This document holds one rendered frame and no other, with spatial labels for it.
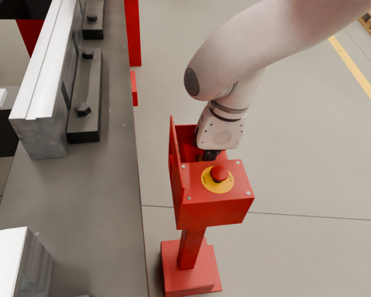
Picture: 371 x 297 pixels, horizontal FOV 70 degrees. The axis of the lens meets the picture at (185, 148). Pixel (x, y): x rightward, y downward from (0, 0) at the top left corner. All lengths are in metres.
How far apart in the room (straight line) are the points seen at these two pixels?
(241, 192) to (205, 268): 0.66
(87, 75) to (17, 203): 0.31
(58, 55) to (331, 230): 1.46
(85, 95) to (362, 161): 1.82
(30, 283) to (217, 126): 0.41
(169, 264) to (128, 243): 0.79
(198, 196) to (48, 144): 0.29
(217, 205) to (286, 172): 1.19
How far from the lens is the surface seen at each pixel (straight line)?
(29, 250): 0.34
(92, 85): 0.61
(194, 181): 0.57
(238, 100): 0.51
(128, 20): 2.23
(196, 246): 0.96
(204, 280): 1.18
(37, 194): 0.48
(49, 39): 0.66
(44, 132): 0.47
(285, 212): 1.57
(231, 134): 0.59
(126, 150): 0.50
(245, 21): 0.40
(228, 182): 0.58
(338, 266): 1.56
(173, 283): 1.17
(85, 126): 0.51
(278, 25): 0.39
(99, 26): 0.85
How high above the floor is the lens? 1.25
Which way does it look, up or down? 48 degrees down
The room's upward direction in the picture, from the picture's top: 7 degrees clockwise
